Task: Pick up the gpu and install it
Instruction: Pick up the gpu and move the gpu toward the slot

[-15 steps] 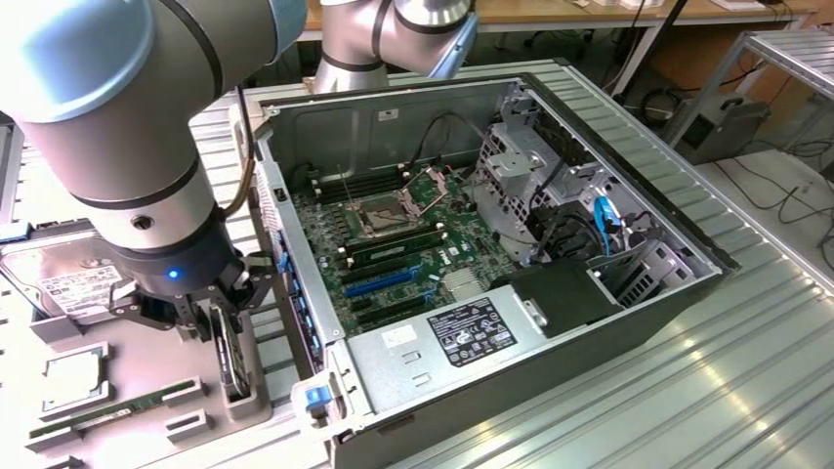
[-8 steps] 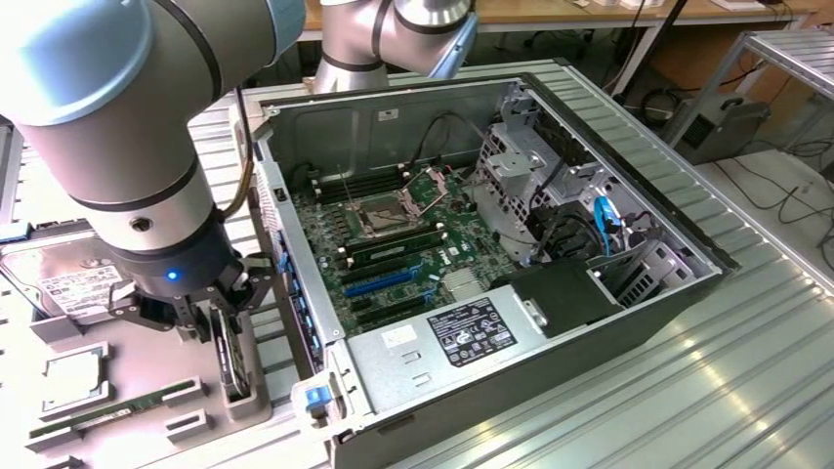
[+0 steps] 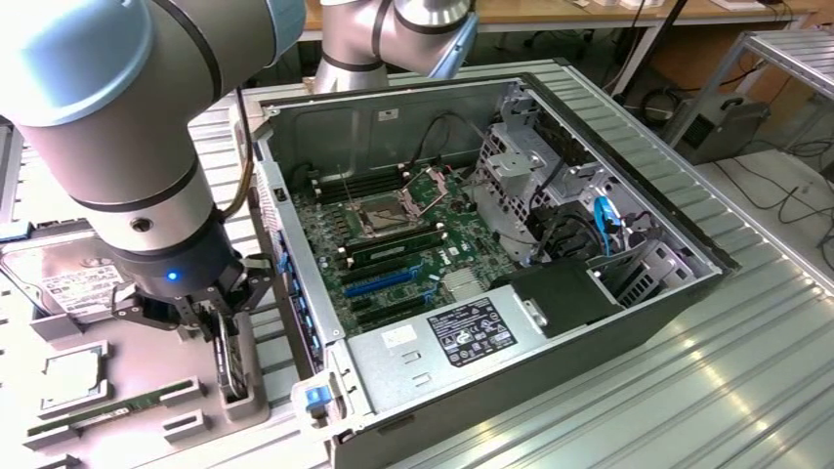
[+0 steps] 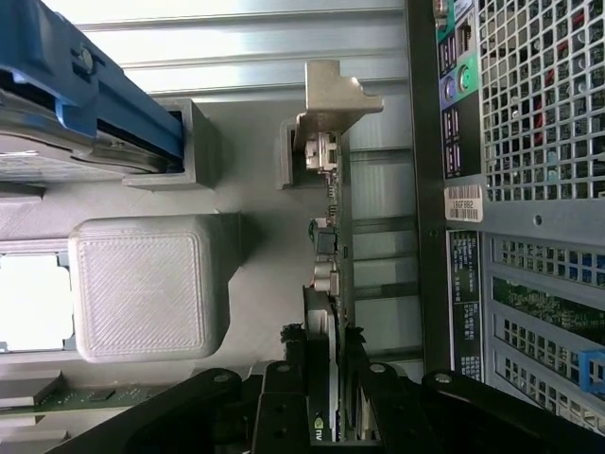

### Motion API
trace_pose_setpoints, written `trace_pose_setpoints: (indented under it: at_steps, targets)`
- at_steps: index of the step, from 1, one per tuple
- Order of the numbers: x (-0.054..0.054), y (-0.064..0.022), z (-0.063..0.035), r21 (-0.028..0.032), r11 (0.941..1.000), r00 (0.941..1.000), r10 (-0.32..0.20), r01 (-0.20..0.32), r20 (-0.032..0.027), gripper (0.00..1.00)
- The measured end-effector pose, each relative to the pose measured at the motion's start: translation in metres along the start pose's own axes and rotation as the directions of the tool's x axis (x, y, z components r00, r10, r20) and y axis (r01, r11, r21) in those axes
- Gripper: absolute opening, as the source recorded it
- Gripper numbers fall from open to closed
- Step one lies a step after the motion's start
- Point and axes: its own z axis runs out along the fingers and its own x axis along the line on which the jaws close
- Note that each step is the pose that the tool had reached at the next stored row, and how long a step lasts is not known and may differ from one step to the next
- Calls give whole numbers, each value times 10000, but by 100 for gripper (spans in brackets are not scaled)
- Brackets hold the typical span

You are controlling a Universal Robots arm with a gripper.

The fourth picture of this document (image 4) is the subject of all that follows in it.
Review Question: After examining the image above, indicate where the black printed info sticker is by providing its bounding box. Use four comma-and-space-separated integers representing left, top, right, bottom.
445, 230, 485, 383

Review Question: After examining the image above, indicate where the green RAM stick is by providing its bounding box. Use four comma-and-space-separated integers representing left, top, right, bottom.
0, 383, 167, 418

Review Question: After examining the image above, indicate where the grey 3D-printed parts rack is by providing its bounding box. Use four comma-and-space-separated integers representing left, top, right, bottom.
0, 97, 309, 454

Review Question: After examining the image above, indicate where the green motherboard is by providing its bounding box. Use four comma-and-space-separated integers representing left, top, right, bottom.
491, 275, 605, 342

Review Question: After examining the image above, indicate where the blue plastic retention clip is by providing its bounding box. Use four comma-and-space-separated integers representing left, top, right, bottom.
573, 348, 596, 399

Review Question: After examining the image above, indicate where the silver CPU chip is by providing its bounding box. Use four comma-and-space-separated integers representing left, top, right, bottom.
0, 253, 73, 352

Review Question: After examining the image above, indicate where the white barcode label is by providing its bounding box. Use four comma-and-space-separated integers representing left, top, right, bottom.
444, 183, 485, 221

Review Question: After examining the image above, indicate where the grey metal PC case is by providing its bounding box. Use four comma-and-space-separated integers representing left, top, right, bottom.
405, 0, 605, 429

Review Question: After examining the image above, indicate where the rear port panel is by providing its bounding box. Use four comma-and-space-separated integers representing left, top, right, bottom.
435, 0, 482, 180

